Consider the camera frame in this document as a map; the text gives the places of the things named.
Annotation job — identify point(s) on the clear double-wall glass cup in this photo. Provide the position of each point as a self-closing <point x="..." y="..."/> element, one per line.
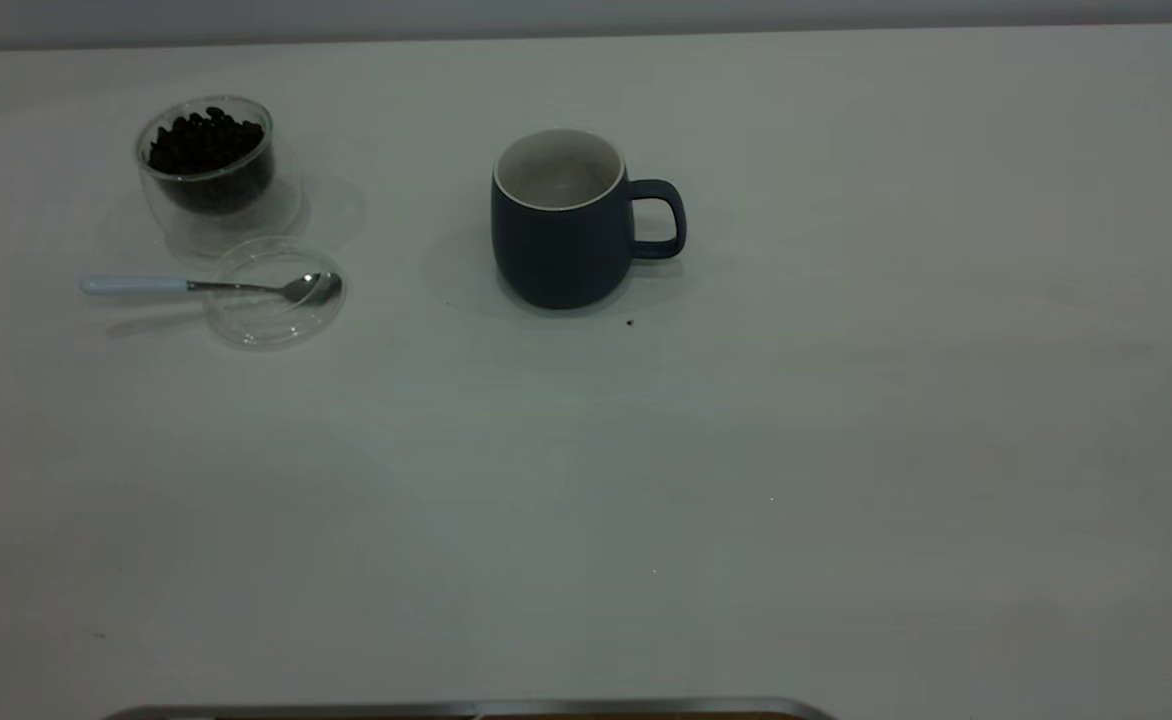
<point x="231" y="215"/>

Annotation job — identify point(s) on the dark blue-grey ceramic mug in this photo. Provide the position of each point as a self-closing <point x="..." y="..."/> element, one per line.
<point x="556" y="255"/>

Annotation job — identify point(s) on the silver metal frame bar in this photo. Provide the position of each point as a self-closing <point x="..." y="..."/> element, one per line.
<point x="446" y="710"/>

